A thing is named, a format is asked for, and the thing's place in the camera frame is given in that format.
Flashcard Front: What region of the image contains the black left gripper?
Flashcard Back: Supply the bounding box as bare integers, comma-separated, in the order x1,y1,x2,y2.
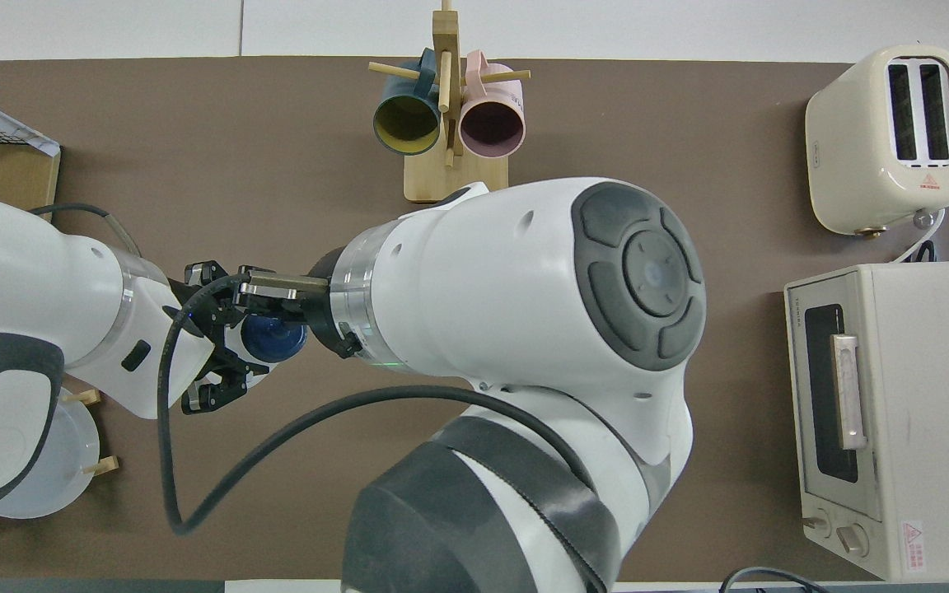
163,261,284,415

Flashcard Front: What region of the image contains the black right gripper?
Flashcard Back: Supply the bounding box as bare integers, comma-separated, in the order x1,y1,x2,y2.
273,247,360,360

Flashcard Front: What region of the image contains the pale grey plate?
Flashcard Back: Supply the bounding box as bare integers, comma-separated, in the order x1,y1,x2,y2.
0,385,101,520

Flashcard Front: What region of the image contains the wooden dish rack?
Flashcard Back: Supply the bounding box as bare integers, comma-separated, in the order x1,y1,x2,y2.
63,389,120,477

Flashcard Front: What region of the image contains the brown table mat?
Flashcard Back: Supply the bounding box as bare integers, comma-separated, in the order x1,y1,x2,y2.
0,56,949,582

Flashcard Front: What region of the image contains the wooden mug tree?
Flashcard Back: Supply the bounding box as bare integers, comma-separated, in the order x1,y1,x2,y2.
368,0,531,204

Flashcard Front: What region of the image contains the dark teal mug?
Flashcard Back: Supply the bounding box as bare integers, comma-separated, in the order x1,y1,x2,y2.
372,48,442,156

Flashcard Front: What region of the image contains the pink mug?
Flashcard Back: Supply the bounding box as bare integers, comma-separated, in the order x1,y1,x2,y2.
458,49,527,160

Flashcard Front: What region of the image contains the wooden shelf box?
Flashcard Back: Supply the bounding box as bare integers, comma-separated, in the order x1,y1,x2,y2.
0,107,62,213

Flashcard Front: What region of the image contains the cream two-slot toaster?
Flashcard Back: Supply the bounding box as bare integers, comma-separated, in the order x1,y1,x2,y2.
804,44,949,236

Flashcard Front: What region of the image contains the white toaster oven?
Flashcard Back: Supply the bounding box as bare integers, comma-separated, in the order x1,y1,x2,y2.
783,262,949,582

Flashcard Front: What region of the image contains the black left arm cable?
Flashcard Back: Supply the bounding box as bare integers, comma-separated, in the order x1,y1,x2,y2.
30,203,142,258

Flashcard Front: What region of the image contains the black wire basket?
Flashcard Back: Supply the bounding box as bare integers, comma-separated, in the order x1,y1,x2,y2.
0,115,40,147

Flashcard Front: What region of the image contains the toaster power cord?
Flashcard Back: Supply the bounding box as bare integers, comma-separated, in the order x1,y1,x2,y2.
893,208,947,264

